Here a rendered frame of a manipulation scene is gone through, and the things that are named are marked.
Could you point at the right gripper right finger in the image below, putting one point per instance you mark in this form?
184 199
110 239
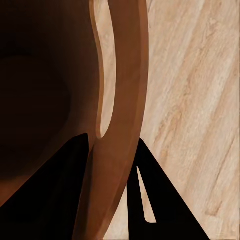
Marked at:
174 220

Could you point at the trash can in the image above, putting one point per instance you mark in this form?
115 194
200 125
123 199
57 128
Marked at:
52 89

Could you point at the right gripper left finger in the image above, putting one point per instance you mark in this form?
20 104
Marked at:
45 207

